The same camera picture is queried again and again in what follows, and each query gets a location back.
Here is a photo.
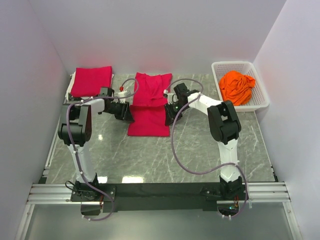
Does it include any aluminium extrusion rail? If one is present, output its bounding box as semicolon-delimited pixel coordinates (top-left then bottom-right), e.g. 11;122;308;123
26;182;291;205

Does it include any crumpled orange t-shirt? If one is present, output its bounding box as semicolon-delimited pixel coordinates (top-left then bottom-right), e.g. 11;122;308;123
218;70;256;106

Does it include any white plastic basket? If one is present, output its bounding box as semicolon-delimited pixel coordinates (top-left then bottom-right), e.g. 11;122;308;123
211;61;270;112

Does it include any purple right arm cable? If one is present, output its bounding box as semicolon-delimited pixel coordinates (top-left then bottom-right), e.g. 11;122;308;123
166;79;249;218

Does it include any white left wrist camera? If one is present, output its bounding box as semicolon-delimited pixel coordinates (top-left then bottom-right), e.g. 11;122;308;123
115;86;131;103

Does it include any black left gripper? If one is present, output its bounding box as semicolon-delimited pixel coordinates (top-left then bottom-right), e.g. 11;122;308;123
105;101;135;123

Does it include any red t-shirt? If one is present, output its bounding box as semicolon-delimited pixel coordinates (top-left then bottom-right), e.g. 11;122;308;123
127;72;173;137
70;66;113;98

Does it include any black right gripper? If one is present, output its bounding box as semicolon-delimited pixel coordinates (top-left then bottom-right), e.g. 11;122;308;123
164;102;188;127

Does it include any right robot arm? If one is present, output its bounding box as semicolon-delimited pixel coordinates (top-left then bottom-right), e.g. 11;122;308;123
163;83;245;200

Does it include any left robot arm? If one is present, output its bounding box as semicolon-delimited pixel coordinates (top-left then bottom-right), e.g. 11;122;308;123
58;86;134;201

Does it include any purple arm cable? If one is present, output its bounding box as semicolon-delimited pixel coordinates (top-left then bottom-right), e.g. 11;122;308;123
66;78;138;222
166;79;249;218

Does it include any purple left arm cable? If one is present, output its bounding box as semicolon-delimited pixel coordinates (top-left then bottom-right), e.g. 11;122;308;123
66;78;138;222

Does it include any folded red t-shirt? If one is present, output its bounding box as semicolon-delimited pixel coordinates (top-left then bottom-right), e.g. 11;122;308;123
70;66;113;98

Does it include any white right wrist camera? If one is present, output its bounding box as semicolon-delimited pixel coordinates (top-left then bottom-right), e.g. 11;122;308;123
163;89;178;105

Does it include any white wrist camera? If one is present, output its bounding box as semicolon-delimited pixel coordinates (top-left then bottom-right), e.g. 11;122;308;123
115;86;131;103
163;89;178;105

